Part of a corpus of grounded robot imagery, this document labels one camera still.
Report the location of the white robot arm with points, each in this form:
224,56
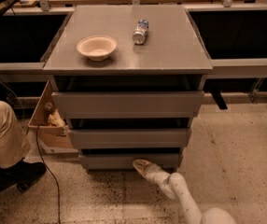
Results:
175,187

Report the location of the grey drawer cabinet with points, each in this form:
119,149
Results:
128,80

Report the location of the small doll in crate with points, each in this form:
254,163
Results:
54,118

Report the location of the grey metal rail frame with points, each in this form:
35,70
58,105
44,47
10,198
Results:
245,67

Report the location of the beige paper bowl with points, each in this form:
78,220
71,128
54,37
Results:
97,47

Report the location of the grey top drawer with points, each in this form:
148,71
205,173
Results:
132,97

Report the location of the grey drawer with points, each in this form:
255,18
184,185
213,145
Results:
130,133
122,158
132,97

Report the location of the black shoe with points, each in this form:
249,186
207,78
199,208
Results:
21,172

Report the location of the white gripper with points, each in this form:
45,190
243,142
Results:
154,174

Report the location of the grey middle drawer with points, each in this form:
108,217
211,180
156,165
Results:
130,133

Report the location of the person's beige trouser leg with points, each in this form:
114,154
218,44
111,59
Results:
14,145

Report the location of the crushed soda can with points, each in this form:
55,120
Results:
140,32

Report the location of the grey bottom drawer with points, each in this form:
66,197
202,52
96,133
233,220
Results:
122,158

